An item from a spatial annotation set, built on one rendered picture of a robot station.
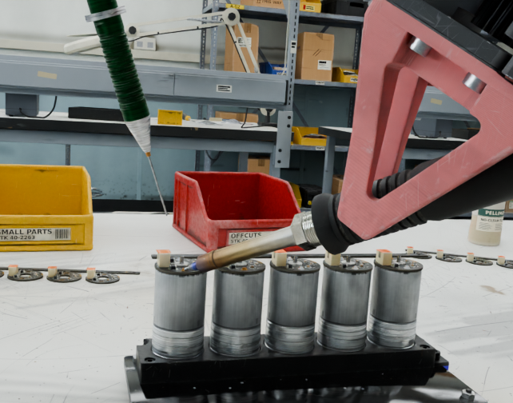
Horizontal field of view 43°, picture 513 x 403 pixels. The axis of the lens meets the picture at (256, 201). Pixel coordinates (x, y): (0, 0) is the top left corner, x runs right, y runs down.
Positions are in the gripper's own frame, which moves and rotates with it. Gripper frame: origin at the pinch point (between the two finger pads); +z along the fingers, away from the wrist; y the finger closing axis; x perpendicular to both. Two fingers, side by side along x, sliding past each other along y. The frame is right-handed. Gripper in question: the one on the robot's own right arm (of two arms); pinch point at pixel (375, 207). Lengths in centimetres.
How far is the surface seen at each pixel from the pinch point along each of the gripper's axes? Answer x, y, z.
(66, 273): -18.4, -11.2, 22.5
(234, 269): -4.0, -1.7, 7.1
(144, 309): -10.1, -8.7, 17.8
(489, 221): 1.1, -47.4, 8.1
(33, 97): -164, -154, 99
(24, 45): -311, -283, 150
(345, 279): -0.2, -5.4, 5.5
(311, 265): -1.8, -4.9, 5.8
